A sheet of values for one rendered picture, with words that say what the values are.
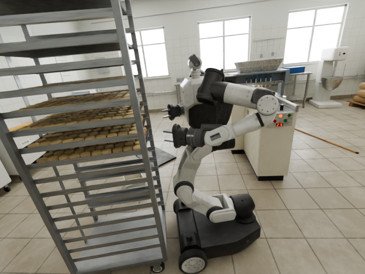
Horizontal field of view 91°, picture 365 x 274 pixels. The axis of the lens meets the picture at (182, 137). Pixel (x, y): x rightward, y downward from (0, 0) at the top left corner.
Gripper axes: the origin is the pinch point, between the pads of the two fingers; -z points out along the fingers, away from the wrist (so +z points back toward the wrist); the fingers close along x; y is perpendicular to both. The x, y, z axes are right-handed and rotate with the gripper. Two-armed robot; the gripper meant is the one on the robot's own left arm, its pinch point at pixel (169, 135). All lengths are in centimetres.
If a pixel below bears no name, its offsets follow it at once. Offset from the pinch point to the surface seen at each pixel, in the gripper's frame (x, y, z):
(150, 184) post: -27.2, 7.8, -11.7
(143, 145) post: -3.3, 7.9, -11.7
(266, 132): -41, -118, 49
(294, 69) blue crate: -7, -479, 110
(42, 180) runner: -17, 33, -62
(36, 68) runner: 37, 24, -46
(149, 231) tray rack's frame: -89, -6, -34
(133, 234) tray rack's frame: -89, 0, -45
